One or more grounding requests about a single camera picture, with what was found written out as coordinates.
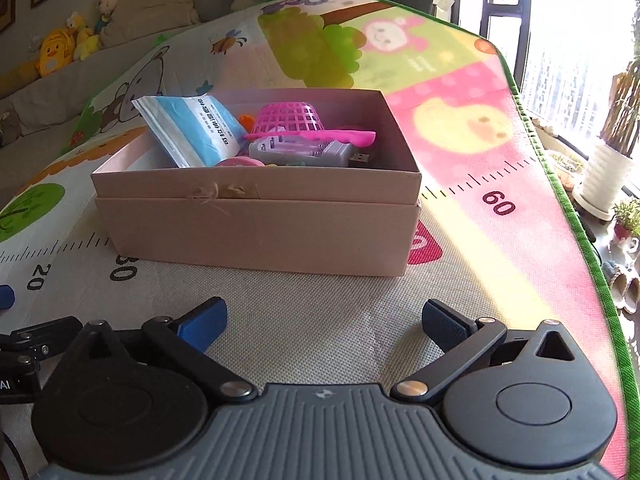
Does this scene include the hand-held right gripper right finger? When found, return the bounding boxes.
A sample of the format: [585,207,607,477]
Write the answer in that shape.
[390,299,582,406]

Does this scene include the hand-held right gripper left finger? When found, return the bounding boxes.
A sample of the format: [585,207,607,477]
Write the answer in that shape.
[64,296,254,404]

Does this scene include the pink cardboard box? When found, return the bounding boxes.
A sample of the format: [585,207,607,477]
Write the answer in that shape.
[90,88,424,277]

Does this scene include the blue and white packet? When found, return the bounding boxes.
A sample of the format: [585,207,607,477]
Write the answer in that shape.
[131,94,244,169]

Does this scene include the grey battery charger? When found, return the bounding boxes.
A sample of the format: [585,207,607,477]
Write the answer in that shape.
[248,134,372,169]

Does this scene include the pink toy strainer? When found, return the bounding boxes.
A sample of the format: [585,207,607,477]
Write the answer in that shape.
[243,102,376,147]

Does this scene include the cartoon printed play mat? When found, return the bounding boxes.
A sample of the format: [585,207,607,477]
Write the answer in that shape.
[0,0,629,480]

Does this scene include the small red potted plant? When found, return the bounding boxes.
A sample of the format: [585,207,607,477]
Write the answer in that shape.
[612,199,640,252]

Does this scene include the white plant pot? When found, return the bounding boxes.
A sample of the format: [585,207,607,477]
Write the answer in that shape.
[572,59,640,222]

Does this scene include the yellow long plush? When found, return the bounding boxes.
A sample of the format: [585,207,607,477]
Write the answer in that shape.
[0,59,42,92]

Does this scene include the yellow duck plush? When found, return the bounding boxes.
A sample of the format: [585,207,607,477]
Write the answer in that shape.
[38,27,76,79]

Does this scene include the small yellow plush toy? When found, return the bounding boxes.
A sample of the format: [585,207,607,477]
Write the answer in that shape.
[67,12,101,61]

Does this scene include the small doll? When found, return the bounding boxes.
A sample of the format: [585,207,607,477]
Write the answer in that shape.
[97,0,121,32]

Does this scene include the beige cushion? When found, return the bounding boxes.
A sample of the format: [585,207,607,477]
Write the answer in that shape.
[102,0,201,49]

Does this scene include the dark framed wall picture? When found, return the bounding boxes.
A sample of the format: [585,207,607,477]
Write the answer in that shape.
[0,0,19,34]

